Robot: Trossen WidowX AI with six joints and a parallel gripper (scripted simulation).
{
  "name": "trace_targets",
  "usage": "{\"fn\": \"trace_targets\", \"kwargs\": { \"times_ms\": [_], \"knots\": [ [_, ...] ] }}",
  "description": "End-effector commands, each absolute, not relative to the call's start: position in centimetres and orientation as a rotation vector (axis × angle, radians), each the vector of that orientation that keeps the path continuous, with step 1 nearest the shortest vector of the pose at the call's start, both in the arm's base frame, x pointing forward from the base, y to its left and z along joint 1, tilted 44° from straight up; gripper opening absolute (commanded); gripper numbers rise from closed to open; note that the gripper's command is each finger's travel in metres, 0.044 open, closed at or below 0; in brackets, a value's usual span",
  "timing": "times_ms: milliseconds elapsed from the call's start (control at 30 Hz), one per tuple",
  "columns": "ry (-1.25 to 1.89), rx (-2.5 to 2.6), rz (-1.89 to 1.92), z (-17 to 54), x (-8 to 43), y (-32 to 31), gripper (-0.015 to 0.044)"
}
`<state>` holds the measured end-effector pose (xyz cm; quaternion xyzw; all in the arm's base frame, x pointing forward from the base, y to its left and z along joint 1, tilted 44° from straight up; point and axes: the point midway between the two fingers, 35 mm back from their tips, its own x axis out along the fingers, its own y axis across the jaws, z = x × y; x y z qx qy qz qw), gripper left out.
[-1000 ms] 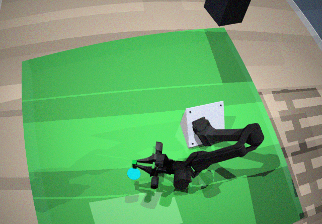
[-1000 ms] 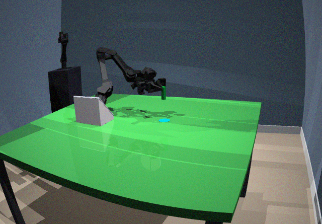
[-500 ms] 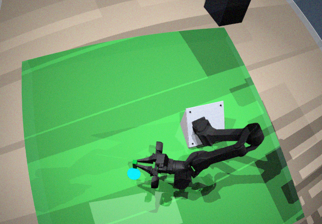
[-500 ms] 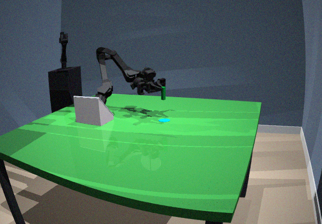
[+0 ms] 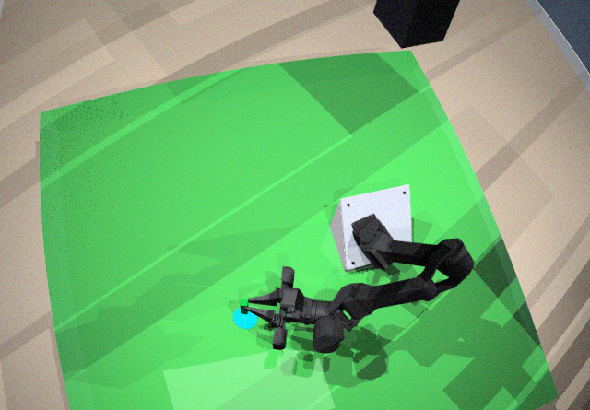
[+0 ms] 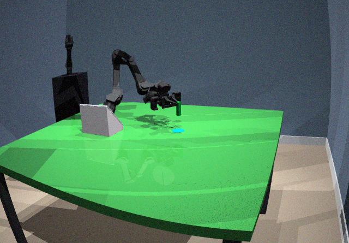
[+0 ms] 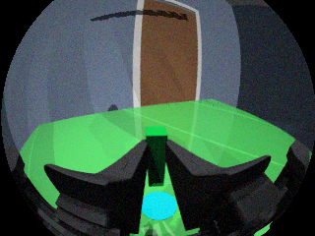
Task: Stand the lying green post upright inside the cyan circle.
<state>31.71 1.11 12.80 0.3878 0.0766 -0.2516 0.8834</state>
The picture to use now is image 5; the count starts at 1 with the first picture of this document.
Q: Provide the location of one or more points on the cyan circle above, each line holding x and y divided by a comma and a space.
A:
243, 320

